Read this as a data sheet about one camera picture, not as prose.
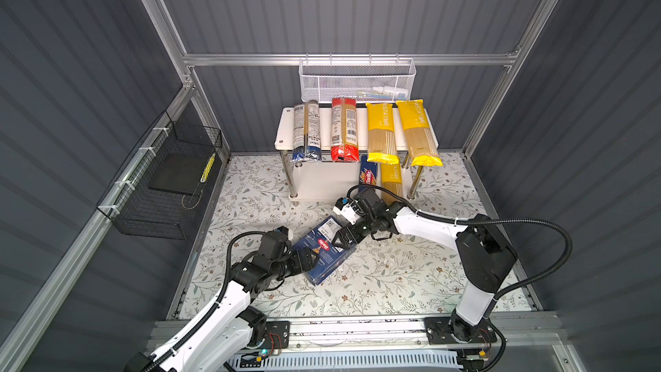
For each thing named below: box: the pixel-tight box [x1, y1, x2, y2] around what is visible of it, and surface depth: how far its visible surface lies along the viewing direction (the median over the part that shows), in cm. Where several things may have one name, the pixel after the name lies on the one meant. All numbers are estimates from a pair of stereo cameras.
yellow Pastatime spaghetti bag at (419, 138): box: [395, 99, 444, 167], surface depth 76 cm
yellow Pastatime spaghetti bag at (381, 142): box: [365, 102, 400, 165], surface depth 77 cm
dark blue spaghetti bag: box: [291, 99, 322, 162], surface depth 77 cm
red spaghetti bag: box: [330, 96, 360, 162], surface depth 77 cm
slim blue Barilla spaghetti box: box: [358, 154, 378, 195], surface depth 101 cm
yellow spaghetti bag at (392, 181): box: [381, 162, 403, 204], surface depth 103 cm
